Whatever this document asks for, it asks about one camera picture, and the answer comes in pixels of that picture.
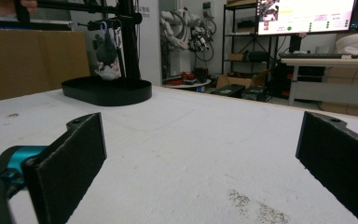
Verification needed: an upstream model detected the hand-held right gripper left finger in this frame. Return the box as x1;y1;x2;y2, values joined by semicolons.
0;111;108;224

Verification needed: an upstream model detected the white table mat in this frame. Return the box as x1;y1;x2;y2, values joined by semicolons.
0;85;358;224

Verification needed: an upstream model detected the black hanger stand with tray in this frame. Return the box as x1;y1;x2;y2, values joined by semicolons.
14;0;154;107

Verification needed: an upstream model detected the silver metal carabiner clip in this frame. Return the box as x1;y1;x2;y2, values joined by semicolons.
114;26;124;49

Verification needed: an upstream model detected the large bright monitor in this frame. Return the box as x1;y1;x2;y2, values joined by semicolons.
255;0;357;54

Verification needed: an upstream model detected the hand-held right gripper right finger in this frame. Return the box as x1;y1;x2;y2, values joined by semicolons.
295;110;358;224

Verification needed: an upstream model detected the white round table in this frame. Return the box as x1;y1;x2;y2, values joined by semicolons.
162;78;213;91

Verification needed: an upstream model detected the dark grey plush toy keychain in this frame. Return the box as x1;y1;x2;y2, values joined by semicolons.
93;21;122;81

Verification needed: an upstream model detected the black frame strut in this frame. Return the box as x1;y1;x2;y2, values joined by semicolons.
117;0;145;81

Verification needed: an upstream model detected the brown cardboard panel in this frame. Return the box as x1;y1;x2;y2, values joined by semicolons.
0;28;91;104

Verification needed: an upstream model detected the black metal shelf rack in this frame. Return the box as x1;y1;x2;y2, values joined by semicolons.
221;2;282;77

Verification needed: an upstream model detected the large brown cardboard box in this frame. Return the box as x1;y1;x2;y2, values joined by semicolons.
319;66;358;118

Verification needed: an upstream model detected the open cardboard box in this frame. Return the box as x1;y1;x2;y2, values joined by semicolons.
215;69;270;91

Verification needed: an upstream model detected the white rounded cap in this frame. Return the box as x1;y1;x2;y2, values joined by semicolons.
335;32;358;57

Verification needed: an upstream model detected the white-legged desk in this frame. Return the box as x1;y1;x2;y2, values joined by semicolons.
280;56;358;107

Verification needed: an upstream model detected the black keyboard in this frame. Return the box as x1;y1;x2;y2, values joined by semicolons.
279;52;352;61

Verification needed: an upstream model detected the black computer tower green label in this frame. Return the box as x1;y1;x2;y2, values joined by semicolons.
210;83;247;98

